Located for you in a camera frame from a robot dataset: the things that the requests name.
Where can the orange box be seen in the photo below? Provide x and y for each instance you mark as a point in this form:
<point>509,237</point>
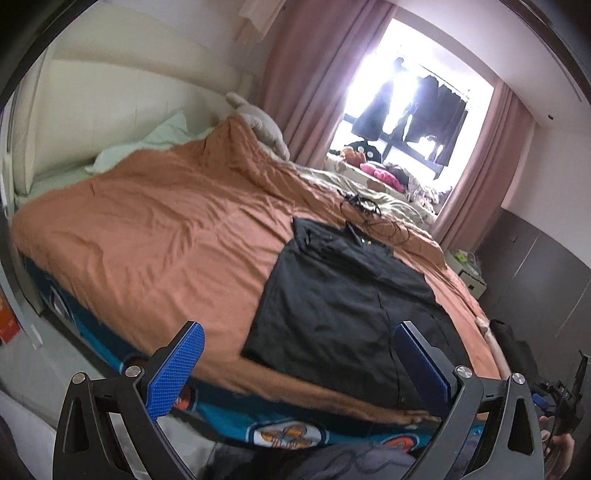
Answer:
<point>7,323</point>

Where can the cream padded headboard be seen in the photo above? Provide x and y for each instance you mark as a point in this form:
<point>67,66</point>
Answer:
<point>115,101</point>

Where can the white nightstand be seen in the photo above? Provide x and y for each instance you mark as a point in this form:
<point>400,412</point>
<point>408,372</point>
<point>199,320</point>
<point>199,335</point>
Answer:
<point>468,277</point>

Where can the grey plush toy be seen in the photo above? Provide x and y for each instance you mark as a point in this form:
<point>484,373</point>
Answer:
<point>265,127</point>

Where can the person's grey patterned pants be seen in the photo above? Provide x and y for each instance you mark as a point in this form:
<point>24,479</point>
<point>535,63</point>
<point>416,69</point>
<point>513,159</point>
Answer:
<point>332,464</point>

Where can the brown plush toy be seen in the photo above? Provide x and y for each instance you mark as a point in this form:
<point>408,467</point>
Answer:
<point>353,157</point>

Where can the pink plush toy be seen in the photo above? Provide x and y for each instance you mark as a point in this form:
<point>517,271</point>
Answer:
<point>381,174</point>

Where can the orange blanket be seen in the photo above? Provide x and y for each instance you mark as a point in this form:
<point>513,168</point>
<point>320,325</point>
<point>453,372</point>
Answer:
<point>161,230</point>

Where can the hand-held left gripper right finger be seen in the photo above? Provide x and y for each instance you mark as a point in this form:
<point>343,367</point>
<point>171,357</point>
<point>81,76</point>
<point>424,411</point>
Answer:
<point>422,369</point>

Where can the beige duvet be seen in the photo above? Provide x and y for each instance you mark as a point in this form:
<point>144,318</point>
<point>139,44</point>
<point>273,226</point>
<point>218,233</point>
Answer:
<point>332,182</point>

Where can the black cloth pile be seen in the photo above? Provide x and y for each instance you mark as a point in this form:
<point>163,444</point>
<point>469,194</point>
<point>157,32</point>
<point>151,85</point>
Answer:
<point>515,350</point>

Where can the patterned crumpled cloth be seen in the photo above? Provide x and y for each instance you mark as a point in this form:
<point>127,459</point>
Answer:
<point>429,196</point>

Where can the light green pillow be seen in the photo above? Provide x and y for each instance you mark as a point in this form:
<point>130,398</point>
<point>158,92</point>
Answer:
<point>157,143</point>

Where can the dark hanging garment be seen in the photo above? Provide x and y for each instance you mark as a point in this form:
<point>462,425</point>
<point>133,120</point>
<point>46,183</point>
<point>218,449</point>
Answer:
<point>374,110</point>
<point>450,124</point>
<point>422,110</point>

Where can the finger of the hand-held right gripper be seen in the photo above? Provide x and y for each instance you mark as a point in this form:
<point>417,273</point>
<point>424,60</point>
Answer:
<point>540,400</point>

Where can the rolled beige cloth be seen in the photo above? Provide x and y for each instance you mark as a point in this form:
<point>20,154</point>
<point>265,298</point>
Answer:
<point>494,346</point>

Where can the black plush toy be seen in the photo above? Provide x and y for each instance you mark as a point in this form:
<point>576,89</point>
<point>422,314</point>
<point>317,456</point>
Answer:
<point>367,148</point>

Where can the person's right hand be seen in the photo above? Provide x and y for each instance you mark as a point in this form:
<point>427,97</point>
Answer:
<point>563,454</point>

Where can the cream sheer cloth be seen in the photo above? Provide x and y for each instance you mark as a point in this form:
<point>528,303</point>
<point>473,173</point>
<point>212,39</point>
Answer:
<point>268,9</point>

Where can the black jacket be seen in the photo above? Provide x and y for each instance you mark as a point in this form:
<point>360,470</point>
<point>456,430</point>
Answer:
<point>341,300</point>

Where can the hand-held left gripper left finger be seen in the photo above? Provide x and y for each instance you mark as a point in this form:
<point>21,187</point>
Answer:
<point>175,369</point>

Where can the green item on nightstand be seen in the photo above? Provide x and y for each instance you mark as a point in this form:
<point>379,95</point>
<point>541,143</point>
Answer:
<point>459,256</point>

